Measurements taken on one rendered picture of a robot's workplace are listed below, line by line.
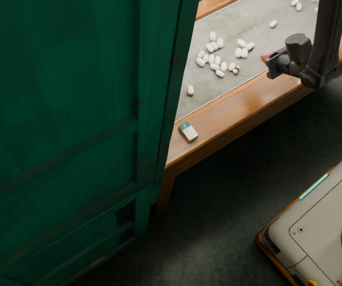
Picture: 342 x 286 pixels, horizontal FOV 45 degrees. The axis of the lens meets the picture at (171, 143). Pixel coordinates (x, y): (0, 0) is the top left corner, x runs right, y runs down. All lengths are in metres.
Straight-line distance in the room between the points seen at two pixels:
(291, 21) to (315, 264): 0.96
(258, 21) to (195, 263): 1.08
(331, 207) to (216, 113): 0.77
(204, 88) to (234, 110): 0.14
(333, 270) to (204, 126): 0.85
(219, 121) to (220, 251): 0.83
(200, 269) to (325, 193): 0.65
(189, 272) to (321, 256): 0.58
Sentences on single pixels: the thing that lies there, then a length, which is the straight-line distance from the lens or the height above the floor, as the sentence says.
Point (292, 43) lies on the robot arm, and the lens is 1.21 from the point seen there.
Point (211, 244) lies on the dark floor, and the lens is 2.01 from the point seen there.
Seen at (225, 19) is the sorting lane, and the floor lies 0.74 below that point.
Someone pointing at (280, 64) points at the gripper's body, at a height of 0.94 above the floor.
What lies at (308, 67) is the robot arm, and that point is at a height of 1.04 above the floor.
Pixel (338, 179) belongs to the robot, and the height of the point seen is 0.28.
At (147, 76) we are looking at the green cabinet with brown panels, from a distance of 0.63.
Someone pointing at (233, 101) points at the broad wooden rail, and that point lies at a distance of 1.40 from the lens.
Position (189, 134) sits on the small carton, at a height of 0.79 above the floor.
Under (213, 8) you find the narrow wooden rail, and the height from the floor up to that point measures 0.76.
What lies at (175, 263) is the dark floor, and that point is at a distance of 1.98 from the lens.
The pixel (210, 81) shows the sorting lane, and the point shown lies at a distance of 1.45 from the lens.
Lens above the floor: 1.95
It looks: 66 degrees down
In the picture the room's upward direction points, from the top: 12 degrees clockwise
